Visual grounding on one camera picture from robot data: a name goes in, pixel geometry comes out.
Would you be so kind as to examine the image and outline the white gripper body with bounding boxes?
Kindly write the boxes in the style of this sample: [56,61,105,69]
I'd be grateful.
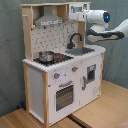
[69,10,87,21]

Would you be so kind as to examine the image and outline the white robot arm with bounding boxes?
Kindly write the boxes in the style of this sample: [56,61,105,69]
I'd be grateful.
[69,10,128,42]

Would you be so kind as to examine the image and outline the oven door with window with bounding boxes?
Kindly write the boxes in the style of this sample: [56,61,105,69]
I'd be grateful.
[56,85,74,111]

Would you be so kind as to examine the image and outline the grey cabinet door handle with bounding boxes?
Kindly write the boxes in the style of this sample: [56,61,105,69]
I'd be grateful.
[82,76,86,90]

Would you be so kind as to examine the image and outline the black toy faucet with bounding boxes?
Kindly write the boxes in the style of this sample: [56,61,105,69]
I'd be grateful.
[66,32,83,50]

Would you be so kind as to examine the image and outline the grey sink basin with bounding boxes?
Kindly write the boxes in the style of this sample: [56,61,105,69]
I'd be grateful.
[66,47,94,56]

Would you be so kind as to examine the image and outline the grey range hood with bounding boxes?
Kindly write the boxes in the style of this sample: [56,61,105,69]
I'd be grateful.
[35,5,63,27]

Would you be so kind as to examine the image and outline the grey ice dispenser panel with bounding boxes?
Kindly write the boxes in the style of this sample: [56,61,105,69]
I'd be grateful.
[87,65,96,82]

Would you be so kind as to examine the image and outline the right red stove knob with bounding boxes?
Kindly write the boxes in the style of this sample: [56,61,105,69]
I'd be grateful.
[72,66,78,72]

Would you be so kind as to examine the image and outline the silver cooking pot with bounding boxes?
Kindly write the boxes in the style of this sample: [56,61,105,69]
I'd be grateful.
[39,51,54,62]

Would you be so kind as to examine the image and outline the wooden toy kitchen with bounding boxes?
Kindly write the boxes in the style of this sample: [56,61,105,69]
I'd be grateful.
[22,2,105,128]

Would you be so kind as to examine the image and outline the black stovetop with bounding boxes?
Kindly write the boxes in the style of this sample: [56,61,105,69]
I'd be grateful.
[34,53,72,66]

